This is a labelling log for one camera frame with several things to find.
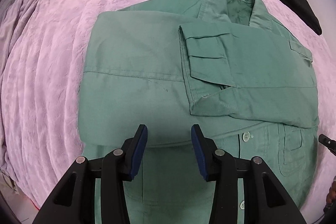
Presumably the green work jacket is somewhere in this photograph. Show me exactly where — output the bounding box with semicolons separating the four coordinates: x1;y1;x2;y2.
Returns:
78;0;318;223

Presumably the person's right hand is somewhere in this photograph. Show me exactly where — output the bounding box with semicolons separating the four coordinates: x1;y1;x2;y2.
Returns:
326;178;336;205

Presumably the lilac plush bed blanket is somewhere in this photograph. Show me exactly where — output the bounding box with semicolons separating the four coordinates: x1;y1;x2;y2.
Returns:
1;0;335;221

